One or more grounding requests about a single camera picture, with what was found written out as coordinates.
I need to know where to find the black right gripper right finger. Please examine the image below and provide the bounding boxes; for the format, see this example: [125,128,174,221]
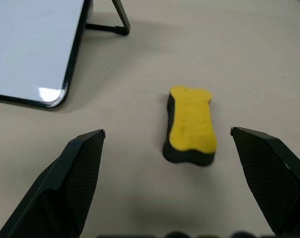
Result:
[230,126,300,238]

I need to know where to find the yellow and black eraser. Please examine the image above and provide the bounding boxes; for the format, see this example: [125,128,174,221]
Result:
[162,85,218,167]

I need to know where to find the black whiteboard stand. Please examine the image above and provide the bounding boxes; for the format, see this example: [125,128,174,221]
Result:
[85,0,131,36]

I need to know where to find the black-framed whiteboard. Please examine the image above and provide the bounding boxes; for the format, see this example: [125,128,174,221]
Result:
[0,0,94,109]

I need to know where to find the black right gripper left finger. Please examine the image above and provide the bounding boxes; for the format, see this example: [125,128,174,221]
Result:
[0,129,106,238]

